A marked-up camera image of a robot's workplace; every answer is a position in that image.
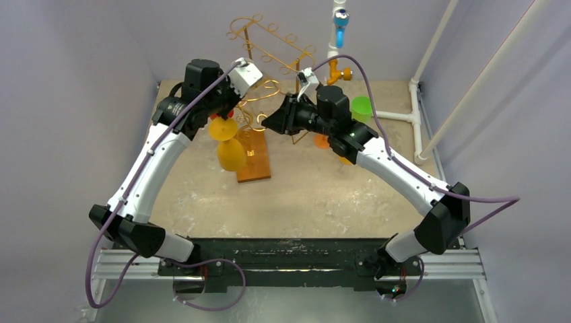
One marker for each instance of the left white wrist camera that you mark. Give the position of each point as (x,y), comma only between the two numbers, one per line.
(244,77)

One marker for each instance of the orange faucet tap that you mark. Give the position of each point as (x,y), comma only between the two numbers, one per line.
(336,74)

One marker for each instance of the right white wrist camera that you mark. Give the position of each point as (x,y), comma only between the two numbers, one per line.
(308,81)

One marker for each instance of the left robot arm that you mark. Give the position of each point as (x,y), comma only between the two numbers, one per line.
(205,91)

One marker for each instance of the yellow goblet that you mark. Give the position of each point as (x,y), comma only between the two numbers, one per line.
(230,152)
(345,161)

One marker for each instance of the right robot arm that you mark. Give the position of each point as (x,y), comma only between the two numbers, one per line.
(444,208)

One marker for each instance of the orange plastic goblet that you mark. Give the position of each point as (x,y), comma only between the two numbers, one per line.
(321,141)

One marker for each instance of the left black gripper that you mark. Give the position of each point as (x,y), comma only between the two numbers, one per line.
(225,82)

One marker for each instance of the white pvc pipe frame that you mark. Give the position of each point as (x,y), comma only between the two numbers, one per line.
(414,117)

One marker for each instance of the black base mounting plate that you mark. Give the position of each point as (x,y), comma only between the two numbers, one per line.
(289,262)

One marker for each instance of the red plastic goblet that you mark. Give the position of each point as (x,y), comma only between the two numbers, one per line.
(223,116)

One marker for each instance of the yellow goblet front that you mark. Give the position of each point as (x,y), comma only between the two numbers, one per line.
(230,152)

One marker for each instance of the gold tall wire rack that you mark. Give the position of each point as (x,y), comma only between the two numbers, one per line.
(278,55)

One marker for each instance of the gold swirl wine glass rack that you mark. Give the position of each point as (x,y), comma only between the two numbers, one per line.
(253,138)

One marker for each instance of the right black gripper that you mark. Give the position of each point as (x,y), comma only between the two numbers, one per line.
(290,116)

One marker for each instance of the green plastic cup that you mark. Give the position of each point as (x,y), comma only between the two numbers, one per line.
(361,109)

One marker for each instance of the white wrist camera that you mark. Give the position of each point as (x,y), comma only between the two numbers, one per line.
(308,81)
(244,77)

